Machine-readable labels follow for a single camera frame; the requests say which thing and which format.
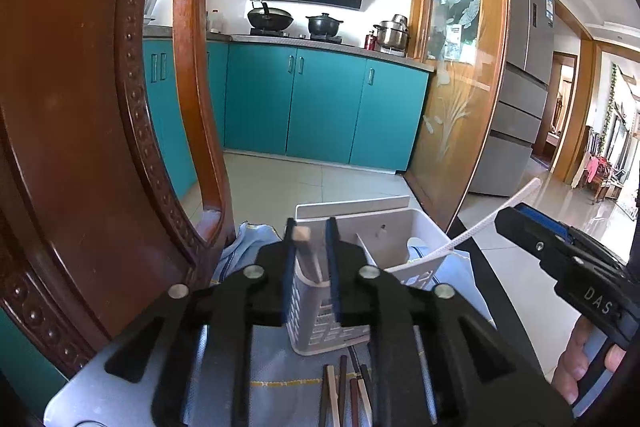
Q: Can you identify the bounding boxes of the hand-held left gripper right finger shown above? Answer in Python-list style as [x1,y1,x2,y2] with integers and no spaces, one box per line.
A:
[326,217,546,427]

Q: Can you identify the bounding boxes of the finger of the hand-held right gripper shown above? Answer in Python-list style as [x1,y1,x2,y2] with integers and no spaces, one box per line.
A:
[494,206,581,288]
[516,202,627,266]

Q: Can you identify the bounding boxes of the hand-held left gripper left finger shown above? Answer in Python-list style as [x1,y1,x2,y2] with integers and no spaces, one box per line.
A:
[103,218,297,427]

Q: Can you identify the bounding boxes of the light wood chopstick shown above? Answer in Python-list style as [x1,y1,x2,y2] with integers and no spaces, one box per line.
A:
[320,365,337,427]
[293,227,324,284]
[357,378,374,427]

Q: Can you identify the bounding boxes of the white chopstick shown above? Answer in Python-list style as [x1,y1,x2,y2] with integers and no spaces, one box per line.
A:
[448,177,542,256]

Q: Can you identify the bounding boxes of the white plastic utensil holder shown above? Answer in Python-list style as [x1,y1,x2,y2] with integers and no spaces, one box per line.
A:
[287,194,451,356]

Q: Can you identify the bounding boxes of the black chopstick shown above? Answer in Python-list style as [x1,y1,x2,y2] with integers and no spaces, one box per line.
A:
[361,363,374,408]

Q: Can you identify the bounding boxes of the reddish brown chopstick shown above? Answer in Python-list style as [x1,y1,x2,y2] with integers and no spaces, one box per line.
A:
[349,378,361,427]

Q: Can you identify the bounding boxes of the person's right hand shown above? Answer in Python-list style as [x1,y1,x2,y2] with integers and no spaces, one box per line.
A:
[551,316,595,404]

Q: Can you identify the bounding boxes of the hanging clothes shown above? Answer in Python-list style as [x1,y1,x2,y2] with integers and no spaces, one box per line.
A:
[572,154,617,188]

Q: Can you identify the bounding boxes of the blue checked cloth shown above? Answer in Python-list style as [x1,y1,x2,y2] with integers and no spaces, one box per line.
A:
[210,221,497,427]

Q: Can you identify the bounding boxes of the green hanging garland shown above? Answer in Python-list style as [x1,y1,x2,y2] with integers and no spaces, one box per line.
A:
[601,62,622,158]

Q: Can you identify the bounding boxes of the silver refrigerator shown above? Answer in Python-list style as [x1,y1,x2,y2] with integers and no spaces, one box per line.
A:
[466,0,557,198]

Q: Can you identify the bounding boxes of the teal base cabinets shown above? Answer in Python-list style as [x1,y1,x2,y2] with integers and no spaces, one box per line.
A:
[142,38,432,172]

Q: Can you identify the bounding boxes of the etched glass sliding door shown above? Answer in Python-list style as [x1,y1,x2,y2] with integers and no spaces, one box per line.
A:
[403,0,511,234]

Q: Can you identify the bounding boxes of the grey kitchen countertop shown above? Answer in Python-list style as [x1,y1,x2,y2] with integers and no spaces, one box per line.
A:
[142,24,435,74]

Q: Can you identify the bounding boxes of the steel stock pot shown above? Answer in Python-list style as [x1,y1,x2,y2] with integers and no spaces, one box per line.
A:
[373,14,411,51]

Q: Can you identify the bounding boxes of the gas stove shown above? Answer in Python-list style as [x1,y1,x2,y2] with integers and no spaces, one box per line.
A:
[248,28,344,44]

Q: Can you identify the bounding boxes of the black cooking pot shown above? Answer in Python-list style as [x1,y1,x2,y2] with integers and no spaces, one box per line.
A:
[305,12,346,39]

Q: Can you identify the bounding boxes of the black wok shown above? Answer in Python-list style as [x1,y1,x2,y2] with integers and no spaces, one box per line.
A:
[247,1,295,32]

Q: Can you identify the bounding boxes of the carved wooden chair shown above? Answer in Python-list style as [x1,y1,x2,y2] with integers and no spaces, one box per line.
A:
[0,0,237,379]

